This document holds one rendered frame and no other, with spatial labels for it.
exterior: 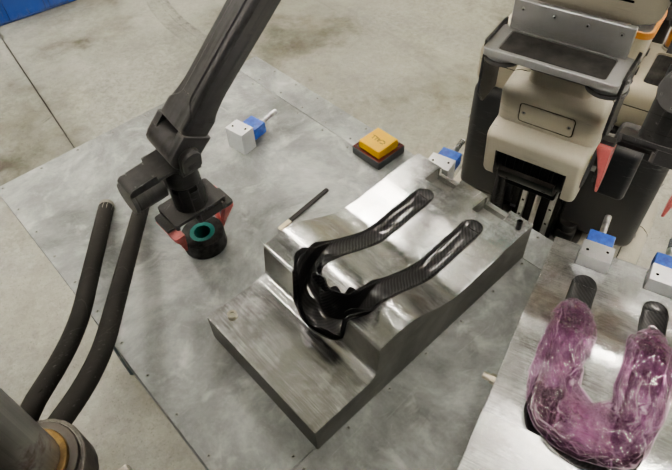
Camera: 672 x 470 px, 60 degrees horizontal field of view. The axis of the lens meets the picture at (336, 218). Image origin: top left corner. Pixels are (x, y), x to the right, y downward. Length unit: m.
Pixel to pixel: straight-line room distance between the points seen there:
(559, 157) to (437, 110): 1.44
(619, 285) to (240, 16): 0.71
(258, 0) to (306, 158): 0.52
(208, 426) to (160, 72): 2.42
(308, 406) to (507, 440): 0.27
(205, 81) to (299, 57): 2.25
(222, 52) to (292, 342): 0.43
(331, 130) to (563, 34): 0.51
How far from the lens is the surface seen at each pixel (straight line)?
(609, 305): 1.01
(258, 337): 0.91
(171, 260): 1.12
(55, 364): 0.95
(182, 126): 0.88
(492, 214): 1.07
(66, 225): 1.26
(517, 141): 1.34
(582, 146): 1.35
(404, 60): 3.03
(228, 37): 0.83
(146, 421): 1.88
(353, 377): 0.87
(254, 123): 1.30
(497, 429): 0.80
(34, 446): 0.65
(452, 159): 1.18
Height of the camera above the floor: 1.64
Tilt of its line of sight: 48 degrees down
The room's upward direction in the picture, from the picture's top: 3 degrees counter-clockwise
